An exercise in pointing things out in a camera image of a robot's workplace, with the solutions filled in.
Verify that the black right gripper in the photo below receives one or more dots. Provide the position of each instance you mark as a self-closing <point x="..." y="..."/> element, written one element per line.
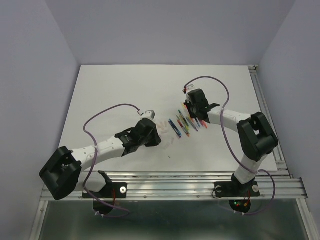
<point x="188" y="104"/>

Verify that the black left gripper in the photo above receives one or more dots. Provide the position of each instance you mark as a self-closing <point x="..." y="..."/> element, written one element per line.
<point x="156" y="139"/>

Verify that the grey purple marker pen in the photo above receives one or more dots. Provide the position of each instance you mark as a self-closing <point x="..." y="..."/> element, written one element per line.
<point x="193" y="125"/>

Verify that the red pen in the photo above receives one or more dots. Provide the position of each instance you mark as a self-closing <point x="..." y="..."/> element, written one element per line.
<point x="203" y="124"/>

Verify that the blue green pen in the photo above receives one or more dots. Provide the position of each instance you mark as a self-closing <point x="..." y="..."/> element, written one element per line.
<point x="178" y="133"/>

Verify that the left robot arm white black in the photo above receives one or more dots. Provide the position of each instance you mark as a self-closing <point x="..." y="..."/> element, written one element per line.
<point x="61" y="173"/>

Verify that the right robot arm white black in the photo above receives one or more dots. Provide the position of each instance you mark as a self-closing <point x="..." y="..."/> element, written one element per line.
<point x="257" y="138"/>

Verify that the blue capped pen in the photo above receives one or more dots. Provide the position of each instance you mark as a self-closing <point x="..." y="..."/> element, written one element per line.
<point x="197" y="123"/>

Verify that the dark orange tipped pen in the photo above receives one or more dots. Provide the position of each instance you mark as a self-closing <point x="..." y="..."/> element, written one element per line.
<point x="183" y="128"/>

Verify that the beige yellow pen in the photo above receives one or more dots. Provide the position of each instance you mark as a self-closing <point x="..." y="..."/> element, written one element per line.
<point x="184" y="125"/>

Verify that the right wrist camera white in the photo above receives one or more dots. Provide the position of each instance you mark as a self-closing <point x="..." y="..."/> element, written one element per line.
<point x="188" y="88"/>

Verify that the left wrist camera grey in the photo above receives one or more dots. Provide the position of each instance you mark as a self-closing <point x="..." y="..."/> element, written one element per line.
<point x="148" y="114"/>

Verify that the aluminium front rail frame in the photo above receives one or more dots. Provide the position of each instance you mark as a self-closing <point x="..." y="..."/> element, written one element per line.
<point x="179" y="206"/>

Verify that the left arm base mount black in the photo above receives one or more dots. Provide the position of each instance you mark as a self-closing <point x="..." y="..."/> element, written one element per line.
<point x="104" y="193"/>

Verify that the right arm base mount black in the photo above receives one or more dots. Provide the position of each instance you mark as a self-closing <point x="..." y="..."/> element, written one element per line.
<point x="235" y="191"/>

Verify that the aluminium right side rail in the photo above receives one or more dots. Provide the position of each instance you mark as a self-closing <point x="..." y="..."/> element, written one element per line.
<point x="277" y="153"/>

